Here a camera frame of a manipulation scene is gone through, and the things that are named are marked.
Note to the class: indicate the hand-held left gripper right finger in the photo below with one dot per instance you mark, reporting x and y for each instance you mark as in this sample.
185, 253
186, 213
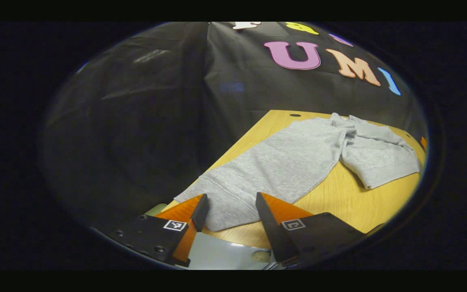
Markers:
268, 227

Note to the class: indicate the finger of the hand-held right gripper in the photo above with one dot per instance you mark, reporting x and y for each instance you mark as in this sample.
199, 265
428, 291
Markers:
423, 143

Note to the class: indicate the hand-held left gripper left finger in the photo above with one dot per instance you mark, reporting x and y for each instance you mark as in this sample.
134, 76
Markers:
200, 213

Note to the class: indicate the gray sweatshirt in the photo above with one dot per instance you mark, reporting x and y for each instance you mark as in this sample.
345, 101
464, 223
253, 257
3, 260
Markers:
282, 162

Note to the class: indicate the beige round disc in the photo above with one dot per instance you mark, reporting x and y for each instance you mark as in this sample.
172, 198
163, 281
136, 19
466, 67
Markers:
261, 256

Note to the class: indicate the black backdrop cloth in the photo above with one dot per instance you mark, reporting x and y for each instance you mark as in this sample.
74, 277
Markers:
156, 121

